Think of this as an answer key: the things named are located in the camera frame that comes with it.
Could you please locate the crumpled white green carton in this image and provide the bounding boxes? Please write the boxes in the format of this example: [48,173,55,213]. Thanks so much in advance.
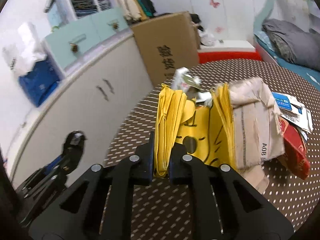
[170,67,212,103]

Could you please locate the white plastic bag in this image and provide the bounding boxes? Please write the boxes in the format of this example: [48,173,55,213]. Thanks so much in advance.
[1,22,47,77]

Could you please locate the white wardrobe with butterflies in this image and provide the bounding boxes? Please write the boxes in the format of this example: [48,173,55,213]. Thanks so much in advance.
[151,0,265,43]

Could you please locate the brown cardboard box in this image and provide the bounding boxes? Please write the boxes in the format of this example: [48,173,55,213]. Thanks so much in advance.
[131,11,199,86]

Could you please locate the grey folded blanket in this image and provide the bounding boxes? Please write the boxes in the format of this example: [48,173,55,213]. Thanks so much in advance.
[262,18,319,71]

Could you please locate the white long cabinet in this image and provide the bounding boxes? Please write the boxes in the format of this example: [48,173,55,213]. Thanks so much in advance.
[6,29,153,187]

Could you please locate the blue white paper leaflets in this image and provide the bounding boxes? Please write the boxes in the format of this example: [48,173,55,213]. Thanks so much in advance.
[272,92,313,133]

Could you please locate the mint green drawer unit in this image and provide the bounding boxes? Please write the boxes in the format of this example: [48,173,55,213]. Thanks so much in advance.
[44,8,129,69]

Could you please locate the white bedside step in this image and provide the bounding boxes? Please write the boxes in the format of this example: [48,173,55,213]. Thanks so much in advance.
[198,40,256,53]

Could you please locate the red snack bag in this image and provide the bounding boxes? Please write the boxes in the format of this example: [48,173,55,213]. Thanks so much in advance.
[278,117,310,180]

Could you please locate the beige printed cloth bag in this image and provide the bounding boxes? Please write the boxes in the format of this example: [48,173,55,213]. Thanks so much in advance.
[229,77,285,193]

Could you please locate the hanging beige green clothes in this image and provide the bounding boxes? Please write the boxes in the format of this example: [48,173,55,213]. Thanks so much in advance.
[116,0,156,23]

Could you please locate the blue shopping bag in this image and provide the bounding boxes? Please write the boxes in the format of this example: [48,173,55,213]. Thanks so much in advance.
[18,57,61,107]

